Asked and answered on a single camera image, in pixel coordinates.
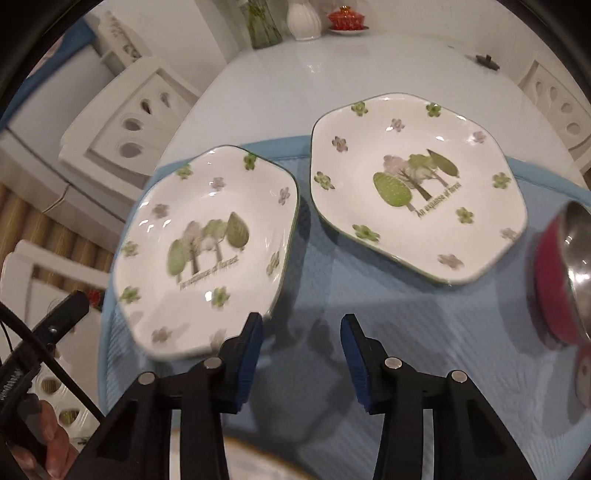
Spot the white ribbed vase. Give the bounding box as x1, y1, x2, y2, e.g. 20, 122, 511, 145
286, 0, 322, 42

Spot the blue textured table mat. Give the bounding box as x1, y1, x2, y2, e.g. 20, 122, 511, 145
97, 134, 591, 480

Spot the white carved chair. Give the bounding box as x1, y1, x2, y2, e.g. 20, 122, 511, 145
58, 55, 201, 190
0, 240, 114, 446
517, 60, 591, 162

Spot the black cable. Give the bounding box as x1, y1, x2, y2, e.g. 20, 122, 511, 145
0, 302, 106, 422

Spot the white tree print plate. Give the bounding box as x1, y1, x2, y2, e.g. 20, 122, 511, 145
111, 145, 300, 361
309, 93, 528, 288

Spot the person's left hand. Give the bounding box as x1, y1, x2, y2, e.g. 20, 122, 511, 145
8, 399, 80, 480

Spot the pink steel bowl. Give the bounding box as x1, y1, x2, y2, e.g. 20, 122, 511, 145
533, 200, 591, 347

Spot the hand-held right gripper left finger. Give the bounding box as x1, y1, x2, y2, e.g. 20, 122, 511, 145
69, 312, 265, 480

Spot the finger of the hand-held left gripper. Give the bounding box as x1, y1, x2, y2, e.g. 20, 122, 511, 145
30, 290, 90, 346

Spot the glass vase with green stems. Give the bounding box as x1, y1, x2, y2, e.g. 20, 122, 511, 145
242, 0, 284, 49

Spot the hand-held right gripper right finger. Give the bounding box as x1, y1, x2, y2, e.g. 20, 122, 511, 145
340, 314, 539, 480

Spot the red lidded cup with saucer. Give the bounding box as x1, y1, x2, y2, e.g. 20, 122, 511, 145
327, 6, 370, 36

